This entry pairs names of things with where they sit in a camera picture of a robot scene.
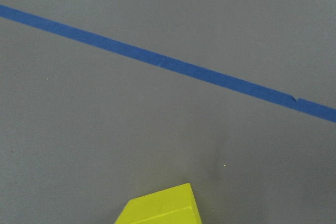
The yellow foam block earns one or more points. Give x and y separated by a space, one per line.
173 205

